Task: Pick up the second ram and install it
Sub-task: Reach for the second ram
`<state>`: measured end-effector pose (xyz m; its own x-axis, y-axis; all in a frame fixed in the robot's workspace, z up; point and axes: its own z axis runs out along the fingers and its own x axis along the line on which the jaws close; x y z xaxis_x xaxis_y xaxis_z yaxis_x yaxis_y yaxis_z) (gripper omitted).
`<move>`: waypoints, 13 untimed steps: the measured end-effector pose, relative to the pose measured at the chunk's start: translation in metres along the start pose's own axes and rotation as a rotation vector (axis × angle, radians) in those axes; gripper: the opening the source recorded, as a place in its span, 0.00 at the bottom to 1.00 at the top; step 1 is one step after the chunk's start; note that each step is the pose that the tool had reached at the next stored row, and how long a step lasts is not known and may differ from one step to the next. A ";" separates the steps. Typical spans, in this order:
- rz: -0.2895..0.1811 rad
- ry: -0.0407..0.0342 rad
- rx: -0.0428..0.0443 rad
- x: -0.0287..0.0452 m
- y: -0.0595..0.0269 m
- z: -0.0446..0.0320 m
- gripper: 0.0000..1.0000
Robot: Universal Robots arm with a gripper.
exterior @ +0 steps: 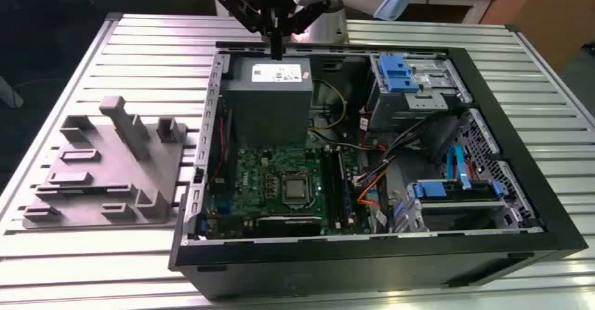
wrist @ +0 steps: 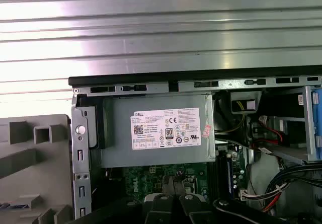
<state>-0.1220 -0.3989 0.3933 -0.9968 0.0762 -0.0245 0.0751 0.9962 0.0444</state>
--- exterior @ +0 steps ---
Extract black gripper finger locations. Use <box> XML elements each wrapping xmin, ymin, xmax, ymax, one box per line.
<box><xmin>278</xmin><ymin>2</ymin><xmax>323</xmax><ymax>62</ymax></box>
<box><xmin>216</xmin><ymin>0</ymin><xmax>281</xmax><ymax>62</ymax></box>

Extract black RAM slot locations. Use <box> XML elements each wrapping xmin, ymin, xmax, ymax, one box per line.
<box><xmin>325</xmin><ymin>145</ymin><xmax>337</xmax><ymax>228</ymax></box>
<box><xmin>330</xmin><ymin>145</ymin><xmax>345</xmax><ymax>228</ymax></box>

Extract blue disk carrier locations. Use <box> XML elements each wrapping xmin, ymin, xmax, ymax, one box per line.
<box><xmin>379</xmin><ymin>54</ymin><xmax>422</xmax><ymax>93</ymax></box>

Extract grey power supply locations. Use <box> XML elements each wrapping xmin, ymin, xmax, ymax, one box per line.
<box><xmin>223</xmin><ymin>57</ymin><xmax>313</xmax><ymax>148</ymax></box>

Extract silver drive cage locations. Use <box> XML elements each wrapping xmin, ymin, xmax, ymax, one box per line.
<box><xmin>369</xmin><ymin>52</ymin><xmax>474</xmax><ymax>141</ymax></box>

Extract CPU socket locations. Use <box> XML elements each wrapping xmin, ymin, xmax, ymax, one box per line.
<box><xmin>278</xmin><ymin>168</ymin><xmax>317</xmax><ymax>210</ymax></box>

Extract silver CPU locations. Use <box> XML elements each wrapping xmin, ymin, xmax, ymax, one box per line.
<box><xmin>282</xmin><ymin>178</ymin><xmax>311</xmax><ymax>200</ymax></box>

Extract green motherboard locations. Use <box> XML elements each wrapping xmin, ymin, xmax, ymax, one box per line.
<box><xmin>230</xmin><ymin>145</ymin><xmax>373</xmax><ymax>236</ymax></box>

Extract grey parts rack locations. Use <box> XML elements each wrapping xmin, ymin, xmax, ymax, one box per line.
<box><xmin>20</xmin><ymin>95</ymin><xmax>190</xmax><ymax>231</ymax></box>

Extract brown wooden cabinet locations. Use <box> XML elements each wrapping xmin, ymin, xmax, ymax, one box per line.
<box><xmin>481</xmin><ymin>0</ymin><xmax>595</xmax><ymax>70</ymax></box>

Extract grey furniture leg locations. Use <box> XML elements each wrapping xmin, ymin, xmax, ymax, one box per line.
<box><xmin>0</xmin><ymin>75</ymin><xmax>26</xmax><ymax>109</ymax></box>

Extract black graphics card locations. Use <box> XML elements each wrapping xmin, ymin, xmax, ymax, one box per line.
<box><xmin>254</xmin><ymin>212</ymin><xmax>323</xmax><ymax>238</ymax></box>

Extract black disk with blue clips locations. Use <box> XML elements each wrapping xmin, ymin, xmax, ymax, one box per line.
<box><xmin>409</xmin><ymin>180</ymin><xmax>507</xmax><ymax>203</ymax></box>

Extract black PC case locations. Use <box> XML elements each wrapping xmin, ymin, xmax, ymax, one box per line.
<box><xmin>167</xmin><ymin>40</ymin><xmax>590</xmax><ymax>302</ymax></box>

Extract yellow wire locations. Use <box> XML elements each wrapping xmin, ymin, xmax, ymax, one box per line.
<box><xmin>309</xmin><ymin>79</ymin><xmax>349</xmax><ymax>132</ymax></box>

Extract red wire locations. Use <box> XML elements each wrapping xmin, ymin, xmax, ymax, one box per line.
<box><xmin>211</xmin><ymin>117</ymin><xmax>230</xmax><ymax>185</ymax></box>

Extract black wire bundle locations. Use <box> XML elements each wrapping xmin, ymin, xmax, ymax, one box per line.
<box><xmin>357</xmin><ymin>114</ymin><xmax>462</xmax><ymax>186</ymax></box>

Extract blue flat wire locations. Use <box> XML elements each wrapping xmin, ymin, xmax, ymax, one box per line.
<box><xmin>446</xmin><ymin>144</ymin><xmax>474</xmax><ymax>189</ymax></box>

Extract orange wires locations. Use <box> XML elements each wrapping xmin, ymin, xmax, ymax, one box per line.
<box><xmin>357</xmin><ymin>180</ymin><xmax>389</xmax><ymax>207</ymax></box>

